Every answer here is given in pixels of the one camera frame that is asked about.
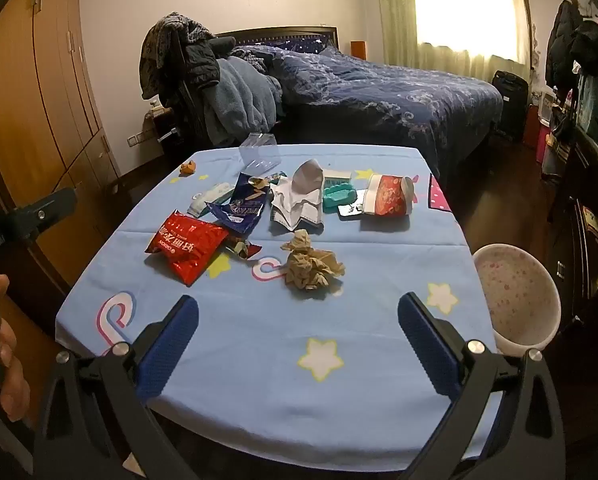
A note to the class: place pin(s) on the orange wooden box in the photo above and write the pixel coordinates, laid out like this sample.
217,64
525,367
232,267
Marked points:
359,49

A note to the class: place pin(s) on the silver blister pack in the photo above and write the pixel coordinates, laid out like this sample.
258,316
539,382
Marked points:
350,211

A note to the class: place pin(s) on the brown wooden wardrobe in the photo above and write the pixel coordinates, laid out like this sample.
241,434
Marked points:
34,100

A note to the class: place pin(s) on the clear plastic packaging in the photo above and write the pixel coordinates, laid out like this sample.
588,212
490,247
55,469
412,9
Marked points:
259,152

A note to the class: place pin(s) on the coat rack with dark coats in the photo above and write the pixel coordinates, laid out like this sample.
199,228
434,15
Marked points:
564,45

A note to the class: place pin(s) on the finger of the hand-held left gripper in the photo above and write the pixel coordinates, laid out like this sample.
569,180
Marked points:
44,212

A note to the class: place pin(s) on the white small appliance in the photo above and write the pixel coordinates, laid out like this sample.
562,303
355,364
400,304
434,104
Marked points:
548,102

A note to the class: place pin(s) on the red patterned paper cup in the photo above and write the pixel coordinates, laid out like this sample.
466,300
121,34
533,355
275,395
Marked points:
386,195

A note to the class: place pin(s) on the small beige cardboard box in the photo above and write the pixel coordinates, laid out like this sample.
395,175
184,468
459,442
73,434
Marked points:
337,176

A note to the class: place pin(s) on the small crumpled foil wrapper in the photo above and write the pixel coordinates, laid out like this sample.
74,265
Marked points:
241,249

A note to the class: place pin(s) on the person's left hand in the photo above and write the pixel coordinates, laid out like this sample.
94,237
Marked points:
13,390

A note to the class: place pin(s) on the pink storage box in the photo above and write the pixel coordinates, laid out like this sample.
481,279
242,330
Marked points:
544,142

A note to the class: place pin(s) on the dark wooden nightstand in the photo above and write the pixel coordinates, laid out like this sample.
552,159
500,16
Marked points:
161,130

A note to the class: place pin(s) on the blue snack packet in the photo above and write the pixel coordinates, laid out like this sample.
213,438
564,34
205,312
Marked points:
244,200

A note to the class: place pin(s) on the black suitcase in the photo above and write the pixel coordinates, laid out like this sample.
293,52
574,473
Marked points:
510,102

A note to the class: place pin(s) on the small orange crumpled scrap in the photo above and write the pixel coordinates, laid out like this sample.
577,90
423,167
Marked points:
188,167

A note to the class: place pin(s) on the light blue printed tablecloth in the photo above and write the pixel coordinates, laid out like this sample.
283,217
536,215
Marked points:
259,360

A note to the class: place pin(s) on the pile of dark jackets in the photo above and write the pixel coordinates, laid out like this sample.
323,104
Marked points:
179,45

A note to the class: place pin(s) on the white crumpled paper bag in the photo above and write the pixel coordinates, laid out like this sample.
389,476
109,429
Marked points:
299,205

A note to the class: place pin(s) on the green colourful wrapper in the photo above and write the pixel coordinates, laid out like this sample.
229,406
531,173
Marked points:
276,176

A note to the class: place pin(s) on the grey-blue fleece blanket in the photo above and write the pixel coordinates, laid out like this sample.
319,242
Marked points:
239,95

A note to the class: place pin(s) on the red storage box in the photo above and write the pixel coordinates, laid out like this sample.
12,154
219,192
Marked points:
531,127

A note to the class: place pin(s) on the bed with dark blue duvet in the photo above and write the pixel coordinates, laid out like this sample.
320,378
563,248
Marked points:
379,90

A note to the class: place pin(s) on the crumpled brown tissue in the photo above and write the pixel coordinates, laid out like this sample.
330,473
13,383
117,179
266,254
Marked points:
309,265

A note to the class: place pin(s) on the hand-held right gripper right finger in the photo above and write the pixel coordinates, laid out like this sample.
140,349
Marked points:
429,350

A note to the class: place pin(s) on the teal ridged plastic holder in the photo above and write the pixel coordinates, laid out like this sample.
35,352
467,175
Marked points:
336,197

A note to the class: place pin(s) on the pale green curtain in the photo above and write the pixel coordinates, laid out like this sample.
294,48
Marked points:
459,15

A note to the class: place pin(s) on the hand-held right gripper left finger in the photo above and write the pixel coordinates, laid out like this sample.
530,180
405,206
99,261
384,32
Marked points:
171,345

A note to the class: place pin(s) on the red snack packet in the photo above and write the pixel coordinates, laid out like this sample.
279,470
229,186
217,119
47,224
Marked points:
189,245

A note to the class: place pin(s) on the dark wooden dresser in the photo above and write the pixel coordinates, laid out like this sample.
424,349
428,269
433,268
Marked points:
589,200

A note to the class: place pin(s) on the wall socket plate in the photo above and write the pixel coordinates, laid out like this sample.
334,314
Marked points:
135,139

